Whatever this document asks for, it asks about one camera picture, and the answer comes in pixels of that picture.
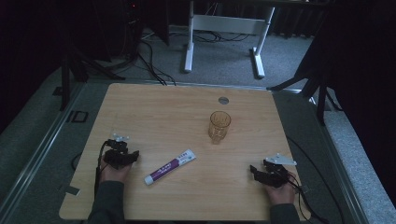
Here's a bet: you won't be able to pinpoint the black metal stand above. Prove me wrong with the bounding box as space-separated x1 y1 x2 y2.
59 46 126 112
266 60 344 126

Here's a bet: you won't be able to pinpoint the black floor cables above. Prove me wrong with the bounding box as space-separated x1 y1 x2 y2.
134 31 177 87

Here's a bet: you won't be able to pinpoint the cables under white desk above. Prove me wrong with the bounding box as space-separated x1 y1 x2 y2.
192 28 251 44

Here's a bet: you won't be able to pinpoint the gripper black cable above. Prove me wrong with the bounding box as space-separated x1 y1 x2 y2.
285 172 331 224
93 140 110 198

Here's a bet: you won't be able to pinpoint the person's right hand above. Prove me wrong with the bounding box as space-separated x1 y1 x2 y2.
265 183 296 206

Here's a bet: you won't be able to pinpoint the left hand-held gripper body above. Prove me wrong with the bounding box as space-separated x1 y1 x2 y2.
103 133 131 170

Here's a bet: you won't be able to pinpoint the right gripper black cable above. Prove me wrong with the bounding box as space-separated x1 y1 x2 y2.
285 172 331 224

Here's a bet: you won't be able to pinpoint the purple and white toothpaste tube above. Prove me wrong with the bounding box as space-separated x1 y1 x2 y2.
143 148 197 187

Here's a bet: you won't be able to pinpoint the person's left hand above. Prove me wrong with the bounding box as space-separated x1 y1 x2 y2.
99 163 134 184

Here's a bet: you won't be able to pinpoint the dark equipment rack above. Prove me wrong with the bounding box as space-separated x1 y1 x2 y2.
92 0 171 63

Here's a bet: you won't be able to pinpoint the metal floor rail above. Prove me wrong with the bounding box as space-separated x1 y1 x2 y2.
0 82 87 220
306 92 372 224

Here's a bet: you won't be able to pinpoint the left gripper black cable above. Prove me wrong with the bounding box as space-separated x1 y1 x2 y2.
93 140 110 198

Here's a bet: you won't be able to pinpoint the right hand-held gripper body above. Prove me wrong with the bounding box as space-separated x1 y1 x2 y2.
262 152 298 189

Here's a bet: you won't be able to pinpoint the amber glass cup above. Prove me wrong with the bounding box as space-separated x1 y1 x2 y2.
207 110 233 145

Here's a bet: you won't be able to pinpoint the grey tape piece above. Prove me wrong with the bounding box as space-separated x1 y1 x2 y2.
63 185 81 197

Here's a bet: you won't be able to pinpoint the white metal desk frame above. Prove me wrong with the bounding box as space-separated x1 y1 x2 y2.
183 0 276 79

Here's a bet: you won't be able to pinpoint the thin black cable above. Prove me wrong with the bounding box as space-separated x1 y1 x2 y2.
286 135 347 224

